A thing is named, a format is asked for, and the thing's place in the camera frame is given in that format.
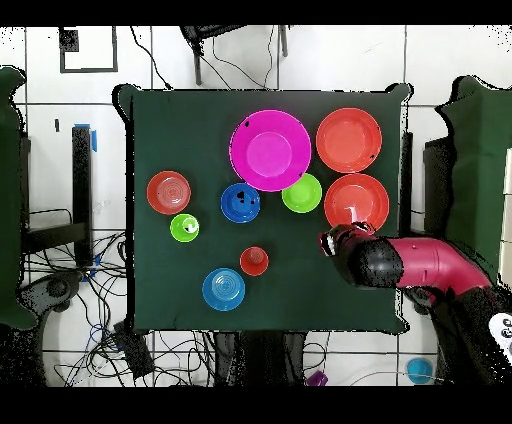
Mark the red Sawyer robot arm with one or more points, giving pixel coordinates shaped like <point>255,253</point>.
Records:
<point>436,264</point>

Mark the small orange bowl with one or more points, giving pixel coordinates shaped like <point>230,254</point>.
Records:
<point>168,192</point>

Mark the green cloth on side table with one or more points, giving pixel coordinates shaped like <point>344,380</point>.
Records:
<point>480,180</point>
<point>8,200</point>

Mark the orange cup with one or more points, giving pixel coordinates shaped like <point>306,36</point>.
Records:
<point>254,260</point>

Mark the black power strip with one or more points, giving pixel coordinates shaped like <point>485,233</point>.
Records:
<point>134,352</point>

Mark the dark green table cloth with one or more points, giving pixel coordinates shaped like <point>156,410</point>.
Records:
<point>180,280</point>

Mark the grey pedestal foot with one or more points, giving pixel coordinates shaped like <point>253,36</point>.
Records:
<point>418,298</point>
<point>56,288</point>

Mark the dark blue bowl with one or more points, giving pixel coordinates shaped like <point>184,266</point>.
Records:
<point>240,212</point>

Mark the purple object on floor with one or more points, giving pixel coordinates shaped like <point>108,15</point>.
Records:
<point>317,378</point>

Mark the green bowl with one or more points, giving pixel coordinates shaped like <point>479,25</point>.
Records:
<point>304,196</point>

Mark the blue cup on floor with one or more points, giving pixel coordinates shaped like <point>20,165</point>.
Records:
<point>420,370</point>

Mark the black table frame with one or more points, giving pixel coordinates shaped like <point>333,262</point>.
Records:
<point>438,180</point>
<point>82,180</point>

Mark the large orange bowl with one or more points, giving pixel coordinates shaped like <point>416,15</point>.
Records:
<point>348,140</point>
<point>356,198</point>

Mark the green cup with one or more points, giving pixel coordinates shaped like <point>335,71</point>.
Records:
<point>178,230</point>

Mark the large pink bowl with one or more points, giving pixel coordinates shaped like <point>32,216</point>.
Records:
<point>268,152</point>

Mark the small light blue bowl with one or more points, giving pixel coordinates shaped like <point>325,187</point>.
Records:
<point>223,288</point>

